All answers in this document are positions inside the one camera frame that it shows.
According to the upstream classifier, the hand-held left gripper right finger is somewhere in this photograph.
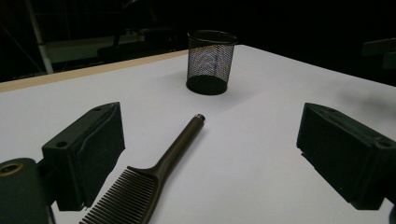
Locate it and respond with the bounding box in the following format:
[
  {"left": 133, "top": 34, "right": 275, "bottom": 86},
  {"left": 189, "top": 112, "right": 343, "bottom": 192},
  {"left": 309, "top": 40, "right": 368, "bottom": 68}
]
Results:
[{"left": 296, "top": 102, "right": 396, "bottom": 211}]

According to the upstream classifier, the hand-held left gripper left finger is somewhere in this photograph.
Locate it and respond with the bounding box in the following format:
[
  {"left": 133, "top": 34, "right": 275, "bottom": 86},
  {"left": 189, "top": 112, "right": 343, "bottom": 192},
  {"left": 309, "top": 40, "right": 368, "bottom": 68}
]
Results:
[{"left": 41, "top": 102, "right": 126, "bottom": 212}]

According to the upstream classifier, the black mesh pen holder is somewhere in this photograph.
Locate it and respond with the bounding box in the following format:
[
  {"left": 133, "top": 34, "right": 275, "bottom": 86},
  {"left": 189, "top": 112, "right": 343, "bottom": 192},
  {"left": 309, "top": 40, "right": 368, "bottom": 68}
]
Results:
[{"left": 185, "top": 29, "right": 238, "bottom": 96}]

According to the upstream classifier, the white table sheet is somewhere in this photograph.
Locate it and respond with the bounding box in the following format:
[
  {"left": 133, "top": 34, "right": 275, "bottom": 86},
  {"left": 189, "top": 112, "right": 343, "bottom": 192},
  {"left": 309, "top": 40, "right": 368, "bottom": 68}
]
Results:
[{"left": 0, "top": 44, "right": 396, "bottom": 224}]

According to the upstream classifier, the white metal stand pole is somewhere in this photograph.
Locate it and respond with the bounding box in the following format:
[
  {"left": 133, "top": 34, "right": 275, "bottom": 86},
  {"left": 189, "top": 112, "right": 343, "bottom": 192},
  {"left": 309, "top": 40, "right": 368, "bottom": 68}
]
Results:
[{"left": 24, "top": 0, "right": 54, "bottom": 75}]

